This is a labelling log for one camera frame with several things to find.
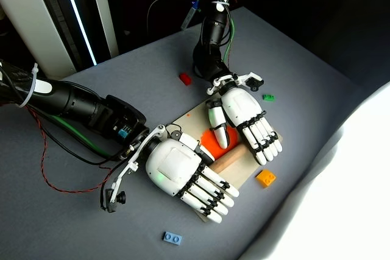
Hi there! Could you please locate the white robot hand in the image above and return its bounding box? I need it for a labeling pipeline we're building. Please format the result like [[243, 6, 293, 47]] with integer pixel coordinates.
[[205, 86, 283, 166], [145, 133, 241, 224]]

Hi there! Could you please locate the wooden rolling pin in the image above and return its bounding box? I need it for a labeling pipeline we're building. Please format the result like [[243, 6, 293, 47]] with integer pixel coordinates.
[[208, 143, 248, 174]]

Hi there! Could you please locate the flat orange play dough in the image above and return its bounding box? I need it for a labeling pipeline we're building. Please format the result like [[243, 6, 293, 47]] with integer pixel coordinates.
[[200, 125, 242, 161]]

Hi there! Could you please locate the light wooden board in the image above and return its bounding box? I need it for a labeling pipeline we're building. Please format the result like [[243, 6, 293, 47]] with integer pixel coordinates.
[[170, 98, 283, 223]]

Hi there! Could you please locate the light blue toy brick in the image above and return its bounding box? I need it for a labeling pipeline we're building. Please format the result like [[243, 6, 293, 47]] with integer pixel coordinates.
[[161, 231, 183, 246]]

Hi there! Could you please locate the orange toy brick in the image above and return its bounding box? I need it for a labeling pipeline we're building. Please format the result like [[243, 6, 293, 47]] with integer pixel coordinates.
[[255, 169, 277, 188]]

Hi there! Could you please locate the grey table cloth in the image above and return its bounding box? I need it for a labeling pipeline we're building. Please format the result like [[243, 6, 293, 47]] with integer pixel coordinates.
[[0, 5, 371, 260]]

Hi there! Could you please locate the white fabric backdrop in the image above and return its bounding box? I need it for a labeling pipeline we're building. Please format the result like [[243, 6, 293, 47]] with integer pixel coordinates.
[[237, 80, 390, 260]]

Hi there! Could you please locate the white robot body column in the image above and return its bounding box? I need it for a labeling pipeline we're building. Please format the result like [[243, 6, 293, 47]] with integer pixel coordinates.
[[0, 0, 119, 81]]

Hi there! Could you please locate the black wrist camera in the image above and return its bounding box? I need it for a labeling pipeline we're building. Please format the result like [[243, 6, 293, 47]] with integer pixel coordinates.
[[105, 188, 127, 213], [245, 77, 264, 92]]

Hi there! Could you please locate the grey cable connector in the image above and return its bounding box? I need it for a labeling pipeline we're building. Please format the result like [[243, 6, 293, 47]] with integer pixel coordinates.
[[181, 0, 202, 32]]

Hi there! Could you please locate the red black twisted cable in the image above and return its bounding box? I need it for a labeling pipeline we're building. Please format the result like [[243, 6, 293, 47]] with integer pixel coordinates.
[[26, 106, 113, 194]]

